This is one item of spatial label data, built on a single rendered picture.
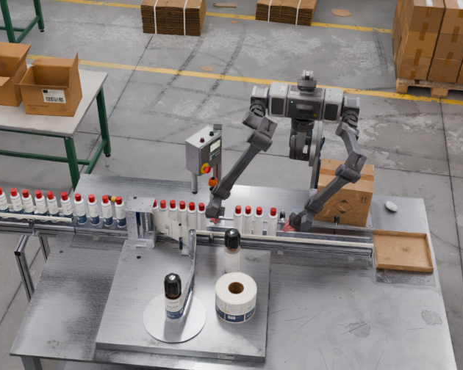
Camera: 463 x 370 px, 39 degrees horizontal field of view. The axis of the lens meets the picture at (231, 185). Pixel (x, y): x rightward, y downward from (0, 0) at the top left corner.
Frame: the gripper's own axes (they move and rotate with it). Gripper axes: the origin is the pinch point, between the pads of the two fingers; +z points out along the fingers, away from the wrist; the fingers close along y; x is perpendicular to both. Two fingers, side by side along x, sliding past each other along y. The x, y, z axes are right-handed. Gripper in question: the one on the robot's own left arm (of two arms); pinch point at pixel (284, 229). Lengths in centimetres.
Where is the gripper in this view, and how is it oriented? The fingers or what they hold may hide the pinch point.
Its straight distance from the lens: 359.5
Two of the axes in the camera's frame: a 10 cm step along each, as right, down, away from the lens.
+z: -6.5, 5.3, 5.4
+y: -0.9, 6.5, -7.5
